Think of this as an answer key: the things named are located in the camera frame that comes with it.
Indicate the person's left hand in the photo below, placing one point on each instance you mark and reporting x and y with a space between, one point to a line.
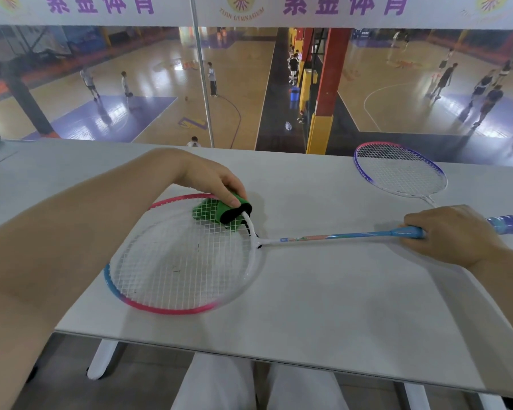
213 179

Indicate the person's right hand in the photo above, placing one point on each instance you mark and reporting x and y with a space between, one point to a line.
457 234

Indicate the green black cleaning cloth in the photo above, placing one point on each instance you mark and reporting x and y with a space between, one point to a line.
209 209

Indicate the pink blue badminton racket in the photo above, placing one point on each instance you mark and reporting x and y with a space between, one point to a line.
508 224

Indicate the purple pink badminton racket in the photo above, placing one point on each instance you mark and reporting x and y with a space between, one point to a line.
399 168

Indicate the person's left forearm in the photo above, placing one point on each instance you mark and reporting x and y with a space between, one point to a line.
47 251

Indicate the person's white trousers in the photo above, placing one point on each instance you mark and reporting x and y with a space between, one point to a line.
213 384

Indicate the group of distant people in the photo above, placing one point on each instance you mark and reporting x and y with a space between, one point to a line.
213 81

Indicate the metal window mullion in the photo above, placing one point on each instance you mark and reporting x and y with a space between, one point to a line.
205 81

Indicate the blue bin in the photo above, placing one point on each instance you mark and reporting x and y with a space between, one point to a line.
294 94

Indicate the red pillar with yellow base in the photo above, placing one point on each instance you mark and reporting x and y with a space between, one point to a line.
331 72

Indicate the white banner with purple print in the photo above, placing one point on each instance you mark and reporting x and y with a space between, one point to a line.
175 17

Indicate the white table leg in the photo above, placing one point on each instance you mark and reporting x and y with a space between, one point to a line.
491 403
102 360
417 399

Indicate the yellow padded post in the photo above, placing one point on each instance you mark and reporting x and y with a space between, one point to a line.
304 89

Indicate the dark hoop post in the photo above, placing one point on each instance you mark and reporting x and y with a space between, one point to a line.
27 102

